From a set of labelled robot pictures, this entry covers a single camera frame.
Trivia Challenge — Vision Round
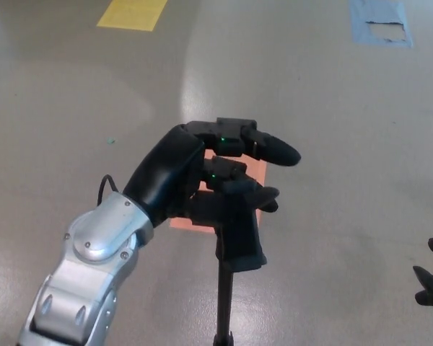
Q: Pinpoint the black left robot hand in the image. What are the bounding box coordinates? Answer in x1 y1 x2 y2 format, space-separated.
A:
122 117 302 231

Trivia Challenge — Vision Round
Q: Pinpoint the black tripod phone stand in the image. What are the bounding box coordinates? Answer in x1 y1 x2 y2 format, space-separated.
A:
191 190 268 346

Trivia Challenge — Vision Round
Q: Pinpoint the orange floor marker sheet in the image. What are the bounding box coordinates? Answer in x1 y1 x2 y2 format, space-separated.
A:
168 148 268 235

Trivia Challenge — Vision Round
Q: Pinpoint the yellow floor marker sheet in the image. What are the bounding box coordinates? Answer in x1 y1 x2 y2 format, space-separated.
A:
96 0 170 32

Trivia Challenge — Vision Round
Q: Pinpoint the torn blue floor marker sheet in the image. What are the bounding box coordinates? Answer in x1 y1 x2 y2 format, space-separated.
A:
349 0 414 50

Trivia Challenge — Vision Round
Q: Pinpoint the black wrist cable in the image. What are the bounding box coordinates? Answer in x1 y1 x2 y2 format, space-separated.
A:
98 174 126 206

